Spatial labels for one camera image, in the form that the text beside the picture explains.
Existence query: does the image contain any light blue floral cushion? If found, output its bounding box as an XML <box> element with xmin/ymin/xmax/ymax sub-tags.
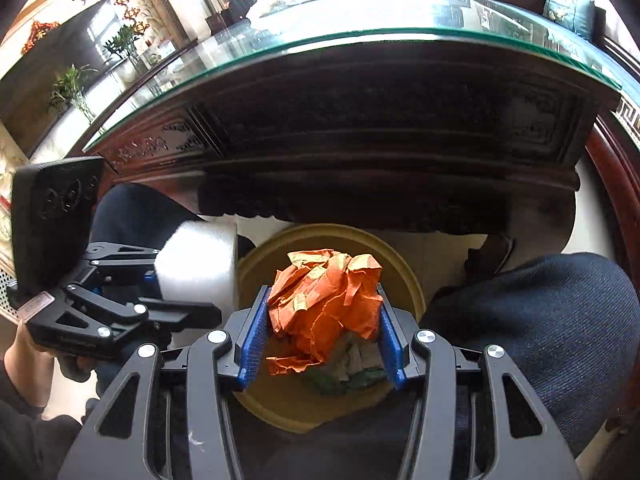
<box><xmin>542</xmin><ymin>0</ymin><xmax>596</xmax><ymax>41</ymax></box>

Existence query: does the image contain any reddish wooden chair frame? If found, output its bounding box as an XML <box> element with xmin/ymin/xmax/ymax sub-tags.
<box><xmin>584</xmin><ymin>110</ymin><xmax>640</xmax><ymax>441</ymax></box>

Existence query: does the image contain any white foam block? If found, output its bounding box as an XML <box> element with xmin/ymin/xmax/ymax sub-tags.
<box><xmin>155</xmin><ymin>220</ymin><xmax>238</xmax><ymax>306</ymax></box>

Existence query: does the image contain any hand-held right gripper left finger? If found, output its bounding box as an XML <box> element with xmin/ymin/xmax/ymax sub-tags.
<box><xmin>57</xmin><ymin>285</ymin><xmax>273</xmax><ymax>480</ymax></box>

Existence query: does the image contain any person's left forearm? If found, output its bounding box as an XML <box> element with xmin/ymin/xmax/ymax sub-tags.
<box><xmin>0</xmin><ymin>360</ymin><xmax>83</xmax><ymax>480</ymax></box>

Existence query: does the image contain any red knot string decoration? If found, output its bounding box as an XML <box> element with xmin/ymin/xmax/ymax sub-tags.
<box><xmin>107</xmin><ymin>0</ymin><xmax>151</xmax><ymax>36</ymax></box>

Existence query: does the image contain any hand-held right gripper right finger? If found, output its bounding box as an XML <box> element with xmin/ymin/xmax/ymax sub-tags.
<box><xmin>376</xmin><ymin>284</ymin><xmax>583</xmax><ymax>480</ymax></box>

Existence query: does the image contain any person's right leg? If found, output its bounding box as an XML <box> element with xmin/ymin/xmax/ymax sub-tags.
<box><xmin>420</xmin><ymin>252</ymin><xmax>640</xmax><ymax>461</ymax></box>

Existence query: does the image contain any tall green plant in vase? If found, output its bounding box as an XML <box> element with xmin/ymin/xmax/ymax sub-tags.
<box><xmin>104</xmin><ymin>25</ymin><xmax>147</xmax><ymax>70</ymax></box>

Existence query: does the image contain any black and red bag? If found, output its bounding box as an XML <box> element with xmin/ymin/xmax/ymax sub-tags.
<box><xmin>223</xmin><ymin>0</ymin><xmax>257</xmax><ymax>23</ymax></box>

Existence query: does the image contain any person's left hand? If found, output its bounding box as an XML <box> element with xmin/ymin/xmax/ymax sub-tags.
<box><xmin>4</xmin><ymin>329</ymin><xmax>57</xmax><ymax>407</ymax></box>

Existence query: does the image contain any person's leg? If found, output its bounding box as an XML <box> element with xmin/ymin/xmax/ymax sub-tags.
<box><xmin>90</xmin><ymin>182</ymin><xmax>256</xmax><ymax>396</ymax></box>
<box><xmin>420</xmin><ymin>252</ymin><xmax>640</xmax><ymax>461</ymax></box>

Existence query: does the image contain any red and gold wall ornament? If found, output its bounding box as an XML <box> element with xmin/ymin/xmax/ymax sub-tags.
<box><xmin>20</xmin><ymin>20</ymin><xmax>61</xmax><ymax>56</ymax></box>

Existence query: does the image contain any brown slipper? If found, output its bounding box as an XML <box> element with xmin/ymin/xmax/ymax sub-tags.
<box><xmin>462</xmin><ymin>234</ymin><xmax>516</xmax><ymax>276</ymax></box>

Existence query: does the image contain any dark wooden television cabinet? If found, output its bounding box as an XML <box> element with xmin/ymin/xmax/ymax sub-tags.
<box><xmin>27</xmin><ymin>39</ymin><xmax>198</xmax><ymax>163</ymax></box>

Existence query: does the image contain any round olive waste bin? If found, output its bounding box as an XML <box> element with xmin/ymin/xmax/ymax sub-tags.
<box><xmin>235</xmin><ymin>223</ymin><xmax>426</xmax><ymax>433</ymax></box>

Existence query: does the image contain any person's left leg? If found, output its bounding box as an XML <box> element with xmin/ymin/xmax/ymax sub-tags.
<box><xmin>90</xmin><ymin>182</ymin><xmax>256</xmax><ymax>396</ymax></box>

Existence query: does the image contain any black flat television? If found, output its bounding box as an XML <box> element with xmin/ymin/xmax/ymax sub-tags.
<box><xmin>0</xmin><ymin>0</ymin><xmax>123</xmax><ymax>158</ymax></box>

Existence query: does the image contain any carved sofa with blue seat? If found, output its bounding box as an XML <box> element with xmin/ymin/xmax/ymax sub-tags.
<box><xmin>540</xmin><ymin>0</ymin><xmax>640</xmax><ymax>146</ymax></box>

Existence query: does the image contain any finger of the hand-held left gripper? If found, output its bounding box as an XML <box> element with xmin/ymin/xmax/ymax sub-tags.
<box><xmin>25</xmin><ymin>285</ymin><xmax>223</xmax><ymax>359</ymax></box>
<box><xmin>75</xmin><ymin>241</ymin><xmax>165</xmax><ymax>287</ymax></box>

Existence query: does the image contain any small green potted plant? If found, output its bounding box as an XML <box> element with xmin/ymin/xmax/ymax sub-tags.
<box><xmin>47</xmin><ymin>65</ymin><xmax>98</xmax><ymax>123</ymax></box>

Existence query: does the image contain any orange paper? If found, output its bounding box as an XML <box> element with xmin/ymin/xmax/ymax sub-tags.
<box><xmin>266</xmin><ymin>248</ymin><xmax>385</xmax><ymax>377</ymax></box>

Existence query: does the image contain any dark wooden glass-topped table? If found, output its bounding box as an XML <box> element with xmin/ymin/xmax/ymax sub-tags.
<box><xmin>67</xmin><ymin>0</ymin><xmax>631</xmax><ymax>236</ymax></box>

